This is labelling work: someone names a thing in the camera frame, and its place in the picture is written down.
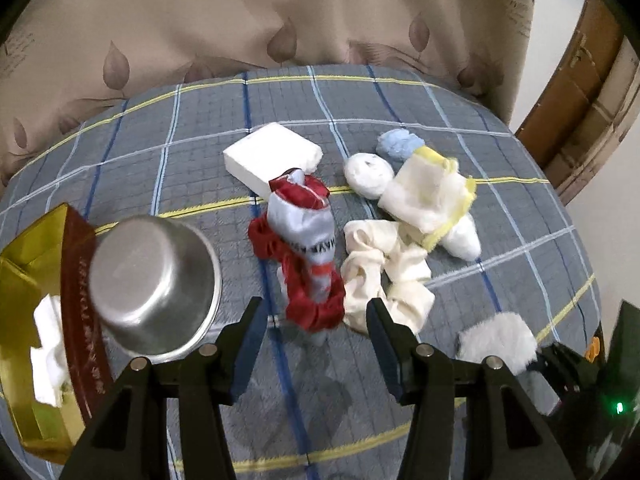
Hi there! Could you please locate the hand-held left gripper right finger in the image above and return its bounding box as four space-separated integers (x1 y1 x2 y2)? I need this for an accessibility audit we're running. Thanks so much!
366 298 576 480

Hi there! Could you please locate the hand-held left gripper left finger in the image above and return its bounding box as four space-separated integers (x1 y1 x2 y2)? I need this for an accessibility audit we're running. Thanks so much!
59 296 271 480

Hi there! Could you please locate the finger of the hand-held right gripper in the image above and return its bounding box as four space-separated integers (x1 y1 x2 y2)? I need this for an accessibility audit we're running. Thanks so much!
537 343 599 417

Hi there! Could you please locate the cream scrunchie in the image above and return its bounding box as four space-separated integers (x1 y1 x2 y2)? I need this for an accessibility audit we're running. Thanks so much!
341 220 435 337

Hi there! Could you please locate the white fluffy puff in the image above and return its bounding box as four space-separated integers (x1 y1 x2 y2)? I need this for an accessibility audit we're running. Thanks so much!
457 312 539 374

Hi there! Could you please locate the white and red sock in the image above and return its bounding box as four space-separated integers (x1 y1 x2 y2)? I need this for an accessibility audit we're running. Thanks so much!
267 169 337 313

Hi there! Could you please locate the white cloth with yellow trim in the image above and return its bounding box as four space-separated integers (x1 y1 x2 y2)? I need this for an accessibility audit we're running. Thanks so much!
377 147 477 251

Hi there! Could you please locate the white yarn ball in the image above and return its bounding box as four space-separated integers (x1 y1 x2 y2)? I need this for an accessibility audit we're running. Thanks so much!
344 152 395 200

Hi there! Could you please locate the blue fluffy cloth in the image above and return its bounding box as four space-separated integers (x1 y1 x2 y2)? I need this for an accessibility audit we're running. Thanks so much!
376 130 425 162

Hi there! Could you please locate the gold tin box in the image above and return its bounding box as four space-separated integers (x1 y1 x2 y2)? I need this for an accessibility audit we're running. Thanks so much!
0 202 117 466

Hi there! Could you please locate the stainless steel bowl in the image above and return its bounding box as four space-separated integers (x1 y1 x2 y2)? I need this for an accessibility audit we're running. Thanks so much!
89 215 224 364

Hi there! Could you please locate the white foam block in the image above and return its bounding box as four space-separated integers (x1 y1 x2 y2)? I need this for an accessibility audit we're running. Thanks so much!
223 122 324 200

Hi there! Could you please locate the white folded cloth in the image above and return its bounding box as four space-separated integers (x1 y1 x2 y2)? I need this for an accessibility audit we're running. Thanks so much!
30 294 72 407

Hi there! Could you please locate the beige leaf print curtain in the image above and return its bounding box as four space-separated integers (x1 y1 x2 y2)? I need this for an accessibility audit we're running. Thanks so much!
0 0 536 191

